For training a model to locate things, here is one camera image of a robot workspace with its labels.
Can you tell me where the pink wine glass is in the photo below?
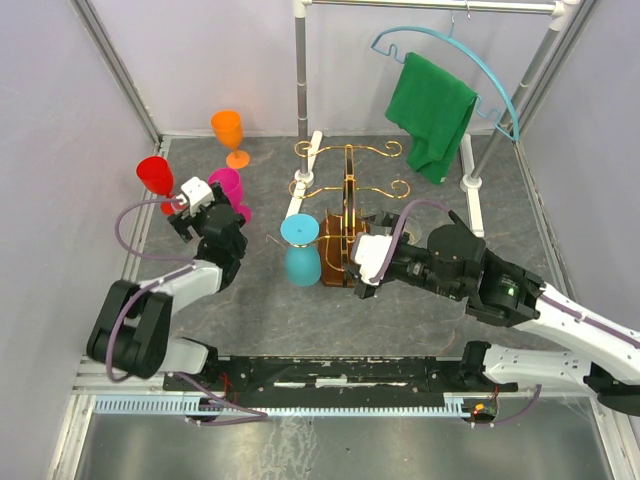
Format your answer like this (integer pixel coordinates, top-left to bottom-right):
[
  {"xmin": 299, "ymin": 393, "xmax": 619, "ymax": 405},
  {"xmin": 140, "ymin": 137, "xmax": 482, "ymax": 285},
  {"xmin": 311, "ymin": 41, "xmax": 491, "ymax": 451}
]
[{"xmin": 208, "ymin": 167, "xmax": 252, "ymax": 223}]

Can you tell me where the orange wine glass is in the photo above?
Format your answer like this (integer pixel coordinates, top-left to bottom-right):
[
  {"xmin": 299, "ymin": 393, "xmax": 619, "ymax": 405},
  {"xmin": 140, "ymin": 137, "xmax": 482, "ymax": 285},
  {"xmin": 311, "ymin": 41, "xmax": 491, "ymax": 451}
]
[{"xmin": 210, "ymin": 110, "xmax": 250, "ymax": 170}]

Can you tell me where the light blue clothes hanger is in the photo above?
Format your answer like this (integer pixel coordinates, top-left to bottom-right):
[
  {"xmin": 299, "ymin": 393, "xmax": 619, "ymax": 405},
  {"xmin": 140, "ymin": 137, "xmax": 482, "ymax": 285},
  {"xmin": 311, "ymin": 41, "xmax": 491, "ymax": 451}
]
[{"xmin": 370, "ymin": 26, "xmax": 521, "ymax": 142}]

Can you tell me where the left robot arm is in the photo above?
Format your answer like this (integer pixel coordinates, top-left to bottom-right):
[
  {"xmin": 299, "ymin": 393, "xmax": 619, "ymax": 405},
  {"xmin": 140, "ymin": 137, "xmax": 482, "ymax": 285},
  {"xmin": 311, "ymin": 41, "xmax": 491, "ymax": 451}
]
[{"xmin": 86, "ymin": 177, "xmax": 248, "ymax": 390}]

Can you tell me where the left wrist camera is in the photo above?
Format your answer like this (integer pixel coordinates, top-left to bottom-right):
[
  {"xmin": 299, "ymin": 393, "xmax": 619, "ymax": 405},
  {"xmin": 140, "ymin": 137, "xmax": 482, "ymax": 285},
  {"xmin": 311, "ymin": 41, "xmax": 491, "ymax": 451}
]
[{"xmin": 173, "ymin": 177, "xmax": 214, "ymax": 217}]

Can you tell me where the red wine glass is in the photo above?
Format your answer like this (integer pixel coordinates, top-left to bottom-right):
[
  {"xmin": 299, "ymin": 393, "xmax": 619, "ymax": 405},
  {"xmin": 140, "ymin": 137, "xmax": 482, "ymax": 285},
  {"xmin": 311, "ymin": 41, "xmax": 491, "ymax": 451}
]
[{"xmin": 136, "ymin": 156, "xmax": 177, "ymax": 216}]

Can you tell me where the light blue cable duct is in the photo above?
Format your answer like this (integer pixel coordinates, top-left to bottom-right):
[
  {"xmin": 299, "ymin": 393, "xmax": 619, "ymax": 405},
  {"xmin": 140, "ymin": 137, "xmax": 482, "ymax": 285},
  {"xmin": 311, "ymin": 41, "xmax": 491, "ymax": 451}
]
[{"xmin": 93, "ymin": 395, "xmax": 470, "ymax": 419}]

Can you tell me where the silver clothes rail stand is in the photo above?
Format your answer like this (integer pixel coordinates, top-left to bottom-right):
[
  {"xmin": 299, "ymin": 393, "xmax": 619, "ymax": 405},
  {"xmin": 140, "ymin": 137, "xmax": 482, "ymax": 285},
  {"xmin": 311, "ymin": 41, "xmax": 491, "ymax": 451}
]
[{"xmin": 293, "ymin": 1, "xmax": 580, "ymax": 237}]

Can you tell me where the blue wine glass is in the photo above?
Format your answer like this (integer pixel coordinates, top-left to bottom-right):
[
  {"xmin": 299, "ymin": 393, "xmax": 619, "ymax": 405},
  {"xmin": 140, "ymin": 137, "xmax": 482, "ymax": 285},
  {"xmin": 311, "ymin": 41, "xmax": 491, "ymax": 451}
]
[{"xmin": 280, "ymin": 213, "xmax": 322, "ymax": 287}]

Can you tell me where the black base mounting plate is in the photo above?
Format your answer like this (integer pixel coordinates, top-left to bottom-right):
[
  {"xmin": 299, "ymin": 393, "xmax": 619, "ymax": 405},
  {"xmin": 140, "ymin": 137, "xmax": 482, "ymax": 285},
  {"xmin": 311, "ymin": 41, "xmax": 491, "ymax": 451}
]
[{"xmin": 193, "ymin": 356, "xmax": 518, "ymax": 409}]

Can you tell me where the clear wine glass front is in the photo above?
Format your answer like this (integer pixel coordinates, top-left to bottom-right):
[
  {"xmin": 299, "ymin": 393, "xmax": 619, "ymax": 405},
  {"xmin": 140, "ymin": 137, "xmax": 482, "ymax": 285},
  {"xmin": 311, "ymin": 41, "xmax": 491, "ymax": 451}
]
[{"xmin": 403, "ymin": 219, "xmax": 423, "ymax": 246}]

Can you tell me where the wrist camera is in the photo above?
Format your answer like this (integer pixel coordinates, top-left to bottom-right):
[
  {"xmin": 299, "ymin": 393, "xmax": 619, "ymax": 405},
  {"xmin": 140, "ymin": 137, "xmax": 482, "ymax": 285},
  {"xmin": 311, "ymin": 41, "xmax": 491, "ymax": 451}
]
[
  {"xmin": 173, "ymin": 177, "xmax": 214, "ymax": 217},
  {"xmin": 351, "ymin": 233, "xmax": 392, "ymax": 286}
]

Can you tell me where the gold wire glass rack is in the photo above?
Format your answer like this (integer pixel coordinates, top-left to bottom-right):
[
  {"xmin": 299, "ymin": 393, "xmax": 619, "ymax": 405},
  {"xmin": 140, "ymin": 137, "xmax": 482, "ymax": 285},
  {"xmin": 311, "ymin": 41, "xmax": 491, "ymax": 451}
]
[{"xmin": 282, "ymin": 140, "xmax": 403, "ymax": 288}]

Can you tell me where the green cloth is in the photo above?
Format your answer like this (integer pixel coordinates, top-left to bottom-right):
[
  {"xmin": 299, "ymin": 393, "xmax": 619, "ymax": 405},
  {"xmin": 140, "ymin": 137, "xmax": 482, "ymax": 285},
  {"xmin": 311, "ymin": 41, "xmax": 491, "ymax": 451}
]
[{"xmin": 385, "ymin": 52, "xmax": 478, "ymax": 185}]

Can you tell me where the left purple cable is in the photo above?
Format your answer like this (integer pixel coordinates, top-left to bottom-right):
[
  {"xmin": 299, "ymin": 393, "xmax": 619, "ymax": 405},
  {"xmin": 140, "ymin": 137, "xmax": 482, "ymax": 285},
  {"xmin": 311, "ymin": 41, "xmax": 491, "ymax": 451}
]
[{"xmin": 105, "ymin": 196, "xmax": 271, "ymax": 427}]

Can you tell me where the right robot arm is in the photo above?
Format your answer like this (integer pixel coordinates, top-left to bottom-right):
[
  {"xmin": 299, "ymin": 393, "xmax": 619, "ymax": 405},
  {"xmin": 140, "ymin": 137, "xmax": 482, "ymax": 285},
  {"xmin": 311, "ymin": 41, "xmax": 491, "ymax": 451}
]
[{"xmin": 348, "ymin": 211, "xmax": 639, "ymax": 416}]

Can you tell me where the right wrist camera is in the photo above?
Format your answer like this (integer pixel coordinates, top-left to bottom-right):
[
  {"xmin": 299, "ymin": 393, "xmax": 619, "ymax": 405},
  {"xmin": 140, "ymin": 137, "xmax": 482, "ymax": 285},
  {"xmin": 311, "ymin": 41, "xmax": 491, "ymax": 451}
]
[{"xmin": 351, "ymin": 233, "xmax": 392, "ymax": 286}]

